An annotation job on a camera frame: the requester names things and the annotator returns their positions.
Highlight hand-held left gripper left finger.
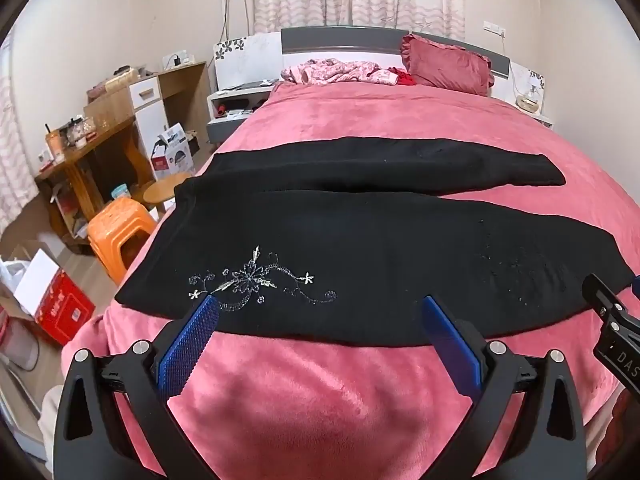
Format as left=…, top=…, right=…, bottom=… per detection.
left=52, top=294, right=221, bottom=480

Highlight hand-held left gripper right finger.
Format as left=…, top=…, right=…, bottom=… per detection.
left=421, top=295, right=588, bottom=480

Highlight black embroidered pants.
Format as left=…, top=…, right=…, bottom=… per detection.
left=115, top=136, right=635, bottom=348

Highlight red cardboard box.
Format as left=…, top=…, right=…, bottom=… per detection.
left=34, top=267, right=96, bottom=346

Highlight orange plastic stool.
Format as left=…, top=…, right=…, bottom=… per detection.
left=87, top=197, right=158, bottom=286

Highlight round wooden stool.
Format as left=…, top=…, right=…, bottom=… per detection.
left=143, top=174, right=193, bottom=213

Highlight white printed appliance carton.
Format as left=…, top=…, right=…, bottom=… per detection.
left=150, top=122, right=197, bottom=181

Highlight glass table lamp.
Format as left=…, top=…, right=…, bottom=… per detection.
left=515, top=72, right=543, bottom=111

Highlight white and grey nightstand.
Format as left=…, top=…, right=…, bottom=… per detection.
left=206, top=80, right=281, bottom=145

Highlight white drawer cabinet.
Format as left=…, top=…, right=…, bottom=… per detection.
left=129, top=74, right=168, bottom=161

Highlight wooden desk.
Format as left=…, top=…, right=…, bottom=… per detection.
left=35, top=60, right=208, bottom=256

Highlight pink bed blanket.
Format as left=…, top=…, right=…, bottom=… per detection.
left=60, top=80, right=640, bottom=480

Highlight cluster of desk bottles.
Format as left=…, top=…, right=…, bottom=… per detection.
left=42, top=115, right=98, bottom=163

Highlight pale side curtain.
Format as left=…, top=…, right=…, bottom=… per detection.
left=0, top=45, right=41, bottom=233

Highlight red ruffled pillow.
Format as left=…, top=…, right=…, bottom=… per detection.
left=400, top=32, right=496, bottom=97

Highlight pink floral clothing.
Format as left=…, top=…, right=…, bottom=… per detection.
left=280, top=58, right=398, bottom=86

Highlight grey and white headboard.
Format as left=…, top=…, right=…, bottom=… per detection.
left=215, top=26, right=546, bottom=106

